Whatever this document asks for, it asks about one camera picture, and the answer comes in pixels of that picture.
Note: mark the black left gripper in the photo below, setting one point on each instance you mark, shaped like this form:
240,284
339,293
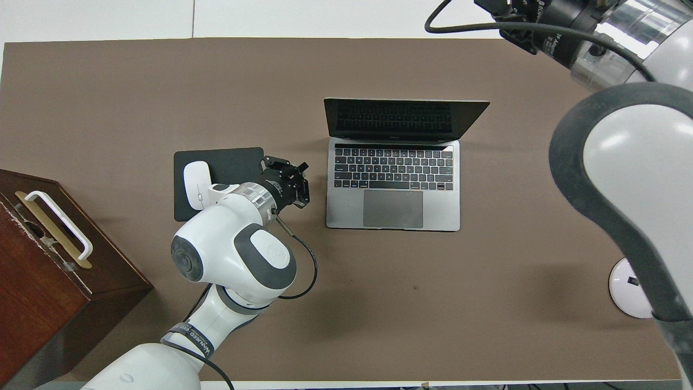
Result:
279,189

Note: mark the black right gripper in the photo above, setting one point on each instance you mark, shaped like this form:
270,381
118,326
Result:
557,27

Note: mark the white desk lamp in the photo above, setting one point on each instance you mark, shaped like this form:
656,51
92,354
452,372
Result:
628,292

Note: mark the brown table mat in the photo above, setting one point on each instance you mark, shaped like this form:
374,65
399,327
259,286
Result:
379,314

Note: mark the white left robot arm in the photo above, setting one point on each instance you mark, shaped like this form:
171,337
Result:
227,244

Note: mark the black mouse pad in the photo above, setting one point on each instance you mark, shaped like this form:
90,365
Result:
233,162

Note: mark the grey laptop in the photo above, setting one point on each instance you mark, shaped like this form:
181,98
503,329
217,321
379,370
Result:
392,208

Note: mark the dark brown wooden box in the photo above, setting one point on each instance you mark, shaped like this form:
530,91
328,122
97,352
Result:
48,303

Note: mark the white computer mouse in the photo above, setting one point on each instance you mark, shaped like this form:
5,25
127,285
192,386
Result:
195,181

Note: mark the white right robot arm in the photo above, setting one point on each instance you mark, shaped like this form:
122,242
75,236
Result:
633,162

